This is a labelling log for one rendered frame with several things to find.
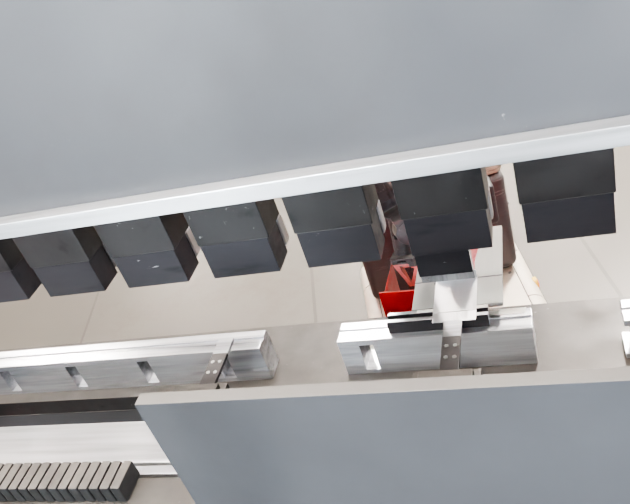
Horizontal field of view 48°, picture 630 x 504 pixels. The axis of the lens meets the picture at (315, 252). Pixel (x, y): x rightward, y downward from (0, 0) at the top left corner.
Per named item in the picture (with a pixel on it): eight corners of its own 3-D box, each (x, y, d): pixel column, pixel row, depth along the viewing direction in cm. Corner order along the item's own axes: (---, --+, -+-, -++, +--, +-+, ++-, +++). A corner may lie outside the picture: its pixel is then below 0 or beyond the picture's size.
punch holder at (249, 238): (292, 244, 142) (266, 175, 133) (282, 271, 136) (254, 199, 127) (225, 253, 147) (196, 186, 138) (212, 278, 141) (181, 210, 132)
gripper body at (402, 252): (390, 266, 180) (385, 240, 178) (398, 251, 189) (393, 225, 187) (415, 264, 178) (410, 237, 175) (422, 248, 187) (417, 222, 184)
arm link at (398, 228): (397, 181, 179) (367, 199, 179) (406, 192, 168) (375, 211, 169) (419, 219, 182) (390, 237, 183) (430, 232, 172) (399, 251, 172)
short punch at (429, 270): (475, 274, 133) (466, 233, 128) (475, 281, 132) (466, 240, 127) (422, 279, 137) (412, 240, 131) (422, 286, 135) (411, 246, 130)
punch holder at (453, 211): (495, 219, 129) (481, 140, 120) (495, 247, 123) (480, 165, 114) (414, 229, 134) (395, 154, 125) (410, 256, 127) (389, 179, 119)
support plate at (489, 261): (502, 228, 158) (501, 225, 157) (503, 306, 137) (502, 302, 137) (422, 238, 164) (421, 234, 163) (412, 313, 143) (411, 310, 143)
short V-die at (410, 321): (490, 315, 139) (487, 304, 138) (490, 326, 137) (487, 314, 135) (391, 323, 146) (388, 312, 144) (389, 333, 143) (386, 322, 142)
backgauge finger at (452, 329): (485, 325, 135) (481, 305, 133) (484, 433, 115) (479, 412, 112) (423, 329, 139) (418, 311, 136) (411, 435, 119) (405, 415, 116)
